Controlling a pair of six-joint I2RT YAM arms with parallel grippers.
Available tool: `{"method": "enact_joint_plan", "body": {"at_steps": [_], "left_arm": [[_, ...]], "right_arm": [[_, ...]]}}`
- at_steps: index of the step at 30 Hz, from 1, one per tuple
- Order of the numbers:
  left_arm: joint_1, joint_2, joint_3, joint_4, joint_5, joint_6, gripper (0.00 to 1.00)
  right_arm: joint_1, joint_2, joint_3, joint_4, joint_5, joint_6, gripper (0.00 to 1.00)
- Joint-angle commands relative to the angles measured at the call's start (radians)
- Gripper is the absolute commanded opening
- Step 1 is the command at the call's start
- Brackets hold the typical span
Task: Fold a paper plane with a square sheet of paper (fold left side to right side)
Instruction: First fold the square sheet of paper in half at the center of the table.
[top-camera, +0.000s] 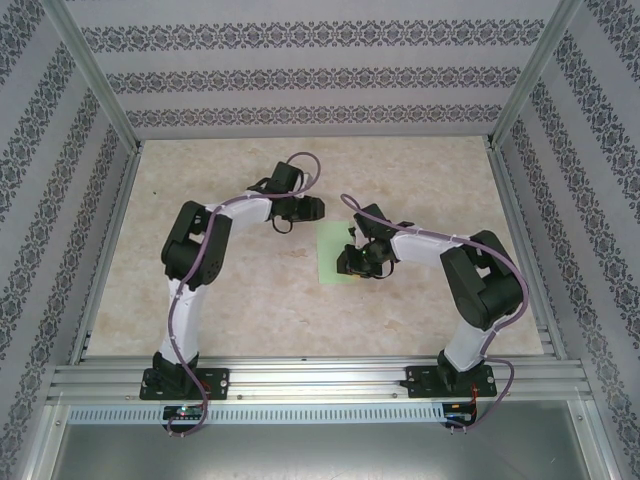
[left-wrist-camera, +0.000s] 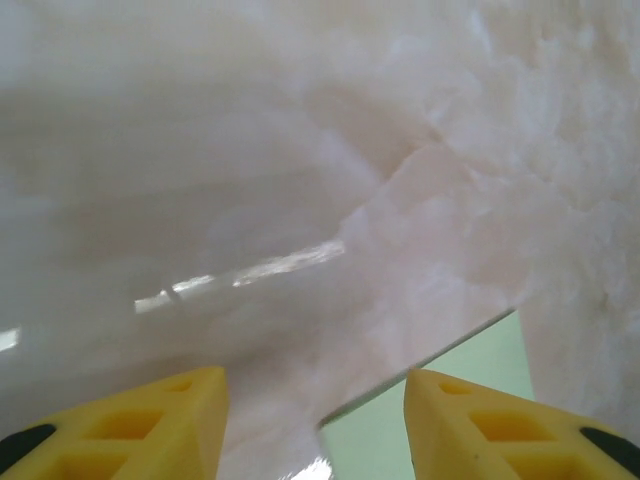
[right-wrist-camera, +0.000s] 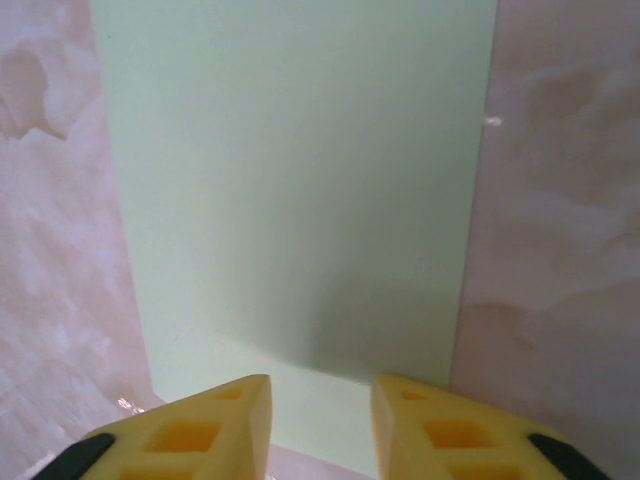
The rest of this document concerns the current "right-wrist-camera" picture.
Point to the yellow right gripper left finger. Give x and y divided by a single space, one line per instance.
235 425

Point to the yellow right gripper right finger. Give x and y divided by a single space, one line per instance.
400 430

